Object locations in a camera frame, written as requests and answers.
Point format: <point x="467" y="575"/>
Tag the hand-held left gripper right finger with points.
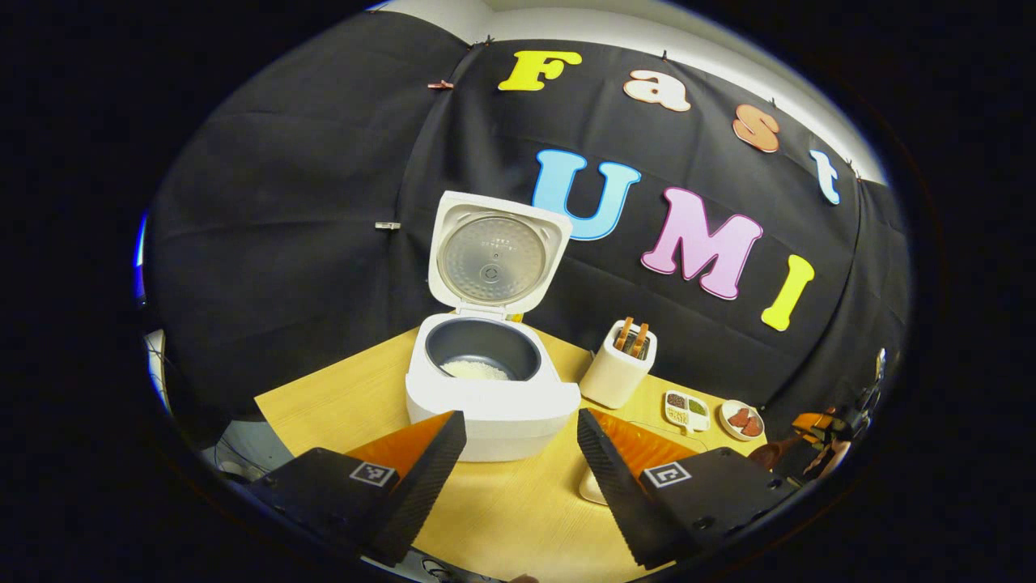
<point x="619" y="494"/>

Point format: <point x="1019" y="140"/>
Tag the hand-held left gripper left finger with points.
<point x="413" y="494"/>

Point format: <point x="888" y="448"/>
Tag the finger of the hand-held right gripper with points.
<point x="812" y="422"/>

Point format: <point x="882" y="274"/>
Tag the brown wooden spoon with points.
<point x="765" y="455"/>

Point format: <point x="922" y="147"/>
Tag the white rice cooker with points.
<point x="494" y="413"/>

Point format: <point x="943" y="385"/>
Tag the small white rice heap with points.
<point x="476" y="371"/>

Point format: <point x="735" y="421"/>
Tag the red meat slice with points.
<point x="738" y="417"/>
<point x="753" y="426"/>

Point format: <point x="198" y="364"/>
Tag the black tripod stand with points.
<point x="872" y="389"/>

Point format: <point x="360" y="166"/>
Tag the white round plate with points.
<point x="726" y="425"/>

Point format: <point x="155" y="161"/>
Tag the white divided grain dish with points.
<point x="686" y="409"/>

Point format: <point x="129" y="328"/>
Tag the white toaster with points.
<point x="611" y="376"/>

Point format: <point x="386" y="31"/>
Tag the toasted bread slice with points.
<point x="624" y="334"/>
<point x="640" y="341"/>

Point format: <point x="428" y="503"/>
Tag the black backdrop cloth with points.
<point x="283" y="227"/>

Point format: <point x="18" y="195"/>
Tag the copper cloth clip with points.
<point x="441" y="84"/>

